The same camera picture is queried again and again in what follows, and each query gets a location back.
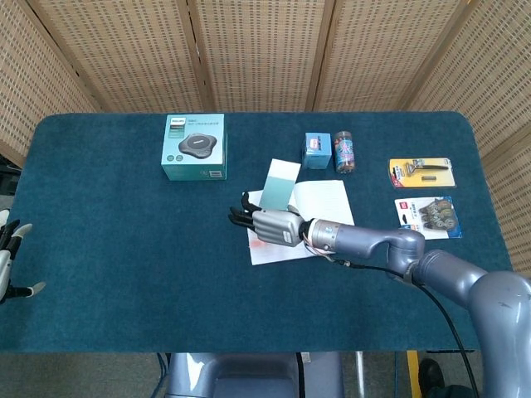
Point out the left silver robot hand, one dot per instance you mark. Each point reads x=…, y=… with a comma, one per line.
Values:
x=3, y=261

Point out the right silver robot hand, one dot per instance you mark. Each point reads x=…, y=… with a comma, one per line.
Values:
x=274, y=228

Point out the pale blue bookmark pink tassel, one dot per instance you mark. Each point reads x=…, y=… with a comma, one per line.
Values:
x=278, y=186

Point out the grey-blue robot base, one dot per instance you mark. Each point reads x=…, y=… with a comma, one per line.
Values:
x=249, y=373

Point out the open white lined notebook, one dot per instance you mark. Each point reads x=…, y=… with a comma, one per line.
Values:
x=327, y=199

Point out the small light blue box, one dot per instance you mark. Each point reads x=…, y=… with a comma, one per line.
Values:
x=316, y=151

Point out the clear snack jar blue label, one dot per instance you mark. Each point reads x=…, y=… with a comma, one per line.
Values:
x=344, y=151

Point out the teal speaker product box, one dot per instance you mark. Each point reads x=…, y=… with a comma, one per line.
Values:
x=193, y=145

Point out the dark teal table cloth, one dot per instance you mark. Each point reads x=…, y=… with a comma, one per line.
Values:
x=124, y=248

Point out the yellow razor blister pack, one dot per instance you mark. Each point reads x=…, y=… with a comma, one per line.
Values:
x=421, y=174

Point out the blue correction tape pack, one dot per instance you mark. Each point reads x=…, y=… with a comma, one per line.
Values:
x=431, y=213

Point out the silver metal table leg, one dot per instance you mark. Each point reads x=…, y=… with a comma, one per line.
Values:
x=361, y=373

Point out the woven bamboo folding screen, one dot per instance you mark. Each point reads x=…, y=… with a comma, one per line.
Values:
x=265, y=54

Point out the yellow upright bar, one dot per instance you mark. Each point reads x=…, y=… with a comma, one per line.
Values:
x=413, y=373

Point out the black rounded floor object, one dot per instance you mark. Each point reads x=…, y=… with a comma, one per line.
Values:
x=431, y=375

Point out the dark metal frame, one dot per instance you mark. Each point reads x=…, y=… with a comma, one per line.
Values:
x=8, y=174

